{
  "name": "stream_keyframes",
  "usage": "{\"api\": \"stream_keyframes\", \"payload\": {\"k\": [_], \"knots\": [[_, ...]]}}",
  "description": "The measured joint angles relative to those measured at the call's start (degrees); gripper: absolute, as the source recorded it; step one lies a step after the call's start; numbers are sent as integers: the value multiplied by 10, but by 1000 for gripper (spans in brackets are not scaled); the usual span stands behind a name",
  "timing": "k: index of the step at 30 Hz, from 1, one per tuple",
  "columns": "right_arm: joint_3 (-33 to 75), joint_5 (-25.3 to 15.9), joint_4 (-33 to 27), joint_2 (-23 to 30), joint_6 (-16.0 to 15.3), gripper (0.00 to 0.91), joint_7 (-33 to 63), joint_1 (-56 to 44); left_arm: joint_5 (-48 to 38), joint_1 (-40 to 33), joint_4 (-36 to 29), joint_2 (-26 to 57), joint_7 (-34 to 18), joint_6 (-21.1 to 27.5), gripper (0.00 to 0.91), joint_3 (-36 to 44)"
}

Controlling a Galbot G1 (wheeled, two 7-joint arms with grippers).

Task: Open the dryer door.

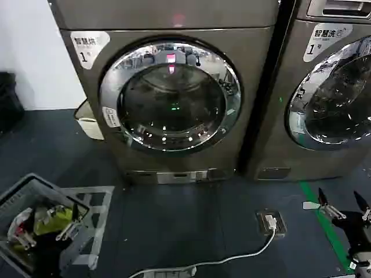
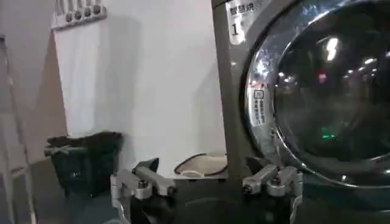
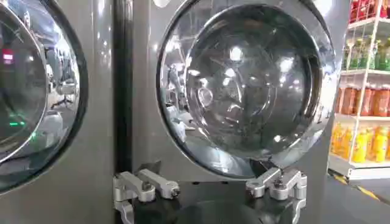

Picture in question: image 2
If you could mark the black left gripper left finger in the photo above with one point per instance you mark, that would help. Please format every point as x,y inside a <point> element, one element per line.
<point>146,179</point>

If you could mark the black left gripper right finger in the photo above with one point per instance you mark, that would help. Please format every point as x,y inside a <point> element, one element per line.
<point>271,179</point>

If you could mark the dark green waste bin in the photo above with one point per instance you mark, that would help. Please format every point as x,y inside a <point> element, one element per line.
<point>86,162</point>

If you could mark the grey dryer machine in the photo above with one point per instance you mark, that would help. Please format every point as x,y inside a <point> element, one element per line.
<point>243,100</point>

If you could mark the round glass dryer door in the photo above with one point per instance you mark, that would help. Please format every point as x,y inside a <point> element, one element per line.
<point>323,91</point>

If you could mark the white number label sticker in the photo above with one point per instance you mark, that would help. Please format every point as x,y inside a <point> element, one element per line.
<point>240,19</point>

